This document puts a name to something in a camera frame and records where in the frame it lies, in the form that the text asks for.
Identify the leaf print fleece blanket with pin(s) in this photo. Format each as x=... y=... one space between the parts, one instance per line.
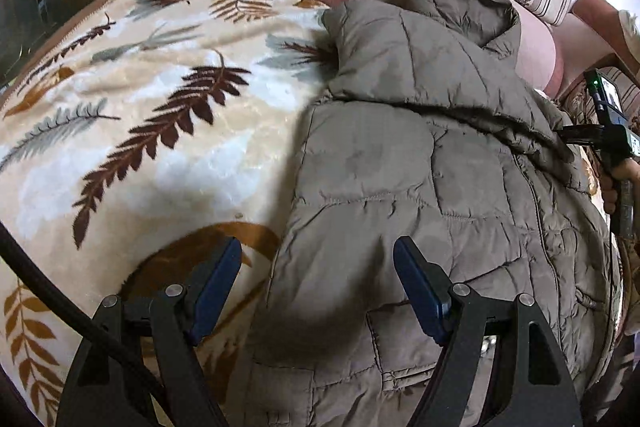
x=150 y=117

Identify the person's right hand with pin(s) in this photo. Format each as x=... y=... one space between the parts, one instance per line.
x=617 y=182

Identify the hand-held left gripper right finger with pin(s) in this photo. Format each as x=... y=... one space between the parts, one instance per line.
x=417 y=287

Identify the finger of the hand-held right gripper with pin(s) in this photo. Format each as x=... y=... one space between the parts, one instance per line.
x=582 y=134

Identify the olive quilted puffer jacket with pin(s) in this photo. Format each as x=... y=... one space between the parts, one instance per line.
x=430 y=187

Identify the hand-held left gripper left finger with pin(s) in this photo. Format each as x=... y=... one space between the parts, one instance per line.
x=220 y=277

